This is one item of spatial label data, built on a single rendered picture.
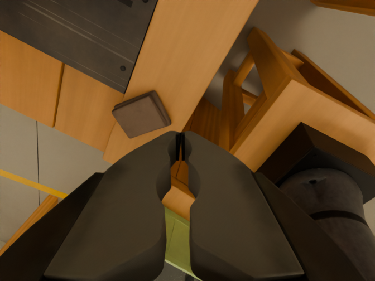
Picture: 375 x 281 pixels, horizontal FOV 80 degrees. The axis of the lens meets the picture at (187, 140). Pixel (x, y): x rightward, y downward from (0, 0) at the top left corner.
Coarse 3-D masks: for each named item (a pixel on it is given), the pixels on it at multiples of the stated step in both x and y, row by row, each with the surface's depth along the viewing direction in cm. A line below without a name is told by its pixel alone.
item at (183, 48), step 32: (160, 0) 36; (192, 0) 35; (224, 0) 34; (256, 0) 34; (160, 32) 38; (192, 32) 37; (224, 32) 37; (160, 64) 41; (192, 64) 40; (128, 96) 46; (160, 96) 45; (192, 96) 44
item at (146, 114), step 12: (144, 96) 42; (156, 96) 44; (120, 108) 44; (132, 108) 44; (144, 108) 43; (156, 108) 43; (120, 120) 46; (132, 120) 45; (144, 120) 45; (156, 120) 44; (168, 120) 46; (132, 132) 47; (144, 132) 46
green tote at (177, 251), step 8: (168, 216) 78; (176, 216) 80; (168, 224) 76; (176, 224) 78; (184, 224) 80; (168, 232) 74; (176, 232) 76; (184, 232) 78; (168, 240) 72; (176, 240) 74; (184, 240) 76; (168, 248) 70; (176, 248) 72; (184, 248) 74; (168, 256) 68; (176, 256) 70; (184, 256) 72; (176, 264) 68; (184, 264) 69; (192, 272) 69; (200, 280) 71
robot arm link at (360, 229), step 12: (324, 228) 35; (336, 228) 34; (348, 228) 34; (360, 228) 34; (336, 240) 33; (348, 240) 32; (360, 240) 32; (372, 240) 33; (348, 252) 31; (360, 252) 31; (372, 252) 31; (360, 264) 30; (372, 264) 30; (372, 276) 28
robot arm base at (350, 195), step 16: (304, 176) 43; (320, 176) 41; (336, 176) 41; (288, 192) 44; (304, 192) 41; (320, 192) 40; (336, 192) 39; (352, 192) 39; (304, 208) 40; (320, 208) 38; (336, 208) 37; (352, 208) 37
